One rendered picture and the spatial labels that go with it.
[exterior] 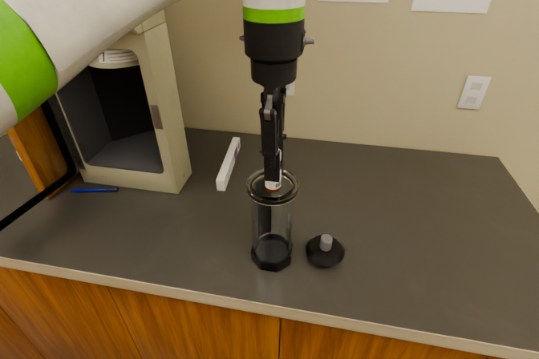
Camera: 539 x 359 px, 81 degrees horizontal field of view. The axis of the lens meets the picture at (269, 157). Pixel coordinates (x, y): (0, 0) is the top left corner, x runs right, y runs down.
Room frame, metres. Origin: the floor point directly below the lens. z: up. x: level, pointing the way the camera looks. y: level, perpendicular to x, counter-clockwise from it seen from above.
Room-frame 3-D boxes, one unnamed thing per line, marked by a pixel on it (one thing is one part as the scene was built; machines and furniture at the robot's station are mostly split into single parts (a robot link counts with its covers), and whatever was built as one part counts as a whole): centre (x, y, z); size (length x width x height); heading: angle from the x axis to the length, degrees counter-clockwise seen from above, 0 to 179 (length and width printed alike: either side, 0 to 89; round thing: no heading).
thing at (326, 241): (0.51, -0.13, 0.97); 0.09 x 0.09 x 0.07
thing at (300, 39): (0.51, -0.01, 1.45); 0.12 x 0.09 x 0.06; 79
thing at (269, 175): (0.49, 0.00, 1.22); 0.03 x 0.01 x 0.07; 79
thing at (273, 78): (0.51, -0.01, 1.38); 0.08 x 0.07 x 0.09; 169
